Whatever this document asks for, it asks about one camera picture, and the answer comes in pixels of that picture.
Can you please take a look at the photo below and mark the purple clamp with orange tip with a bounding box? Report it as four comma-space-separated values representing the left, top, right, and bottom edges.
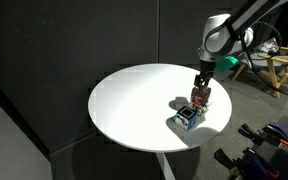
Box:
264, 121, 288, 149

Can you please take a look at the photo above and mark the clear plastic bag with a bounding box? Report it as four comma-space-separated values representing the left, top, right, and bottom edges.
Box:
254, 37, 281, 55

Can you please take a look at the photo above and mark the blue soft toy block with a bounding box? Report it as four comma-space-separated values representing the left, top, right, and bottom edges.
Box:
174, 105, 199, 132

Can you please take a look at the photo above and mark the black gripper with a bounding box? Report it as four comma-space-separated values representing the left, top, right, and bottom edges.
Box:
193, 59, 217, 89

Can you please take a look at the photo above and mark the white table leg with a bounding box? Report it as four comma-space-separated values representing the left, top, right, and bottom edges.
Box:
155, 151, 177, 180

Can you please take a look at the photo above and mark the black clamp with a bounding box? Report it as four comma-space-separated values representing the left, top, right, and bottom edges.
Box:
213, 147, 242, 172
238, 122, 268, 145

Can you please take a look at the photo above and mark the wooden chair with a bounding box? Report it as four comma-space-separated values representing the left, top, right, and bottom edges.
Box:
231, 46, 288, 100

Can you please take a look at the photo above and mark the green white black cube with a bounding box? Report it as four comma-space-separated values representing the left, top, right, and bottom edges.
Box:
191, 101, 211, 117

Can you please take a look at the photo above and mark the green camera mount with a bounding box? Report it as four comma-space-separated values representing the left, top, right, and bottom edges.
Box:
215, 54, 240, 73

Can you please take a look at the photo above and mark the orange multicolour soft toy block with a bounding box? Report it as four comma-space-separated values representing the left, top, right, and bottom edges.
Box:
190, 85, 213, 108

